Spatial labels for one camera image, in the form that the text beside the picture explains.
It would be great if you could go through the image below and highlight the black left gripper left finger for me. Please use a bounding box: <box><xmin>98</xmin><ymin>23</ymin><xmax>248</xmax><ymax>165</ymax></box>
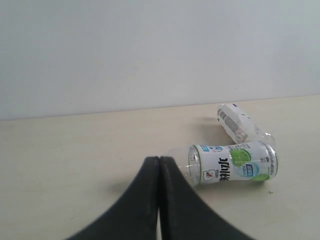
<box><xmin>69</xmin><ymin>156</ymin><xmax>160</xmax><ymax>240</ymax></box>

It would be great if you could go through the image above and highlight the clear bottle white blue label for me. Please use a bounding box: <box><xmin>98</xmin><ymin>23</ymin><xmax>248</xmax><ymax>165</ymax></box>
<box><xmin>217</xmin><ymin>103</ymin><xmax>276</xmax><ymax>147</ymax></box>

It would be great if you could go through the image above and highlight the clear bottle lime label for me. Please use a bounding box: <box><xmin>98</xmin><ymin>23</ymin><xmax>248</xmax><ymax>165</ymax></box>
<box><xmin>165</xmin><ymin>141</ymin><xmax>279</xmax><ymax>187</ymax></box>

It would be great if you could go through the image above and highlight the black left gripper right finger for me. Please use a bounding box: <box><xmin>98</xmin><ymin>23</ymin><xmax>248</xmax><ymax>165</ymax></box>
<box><xmin>158</xmin><ymin>156</ymin><xmax>252</xmax><ymax>240</ymax></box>

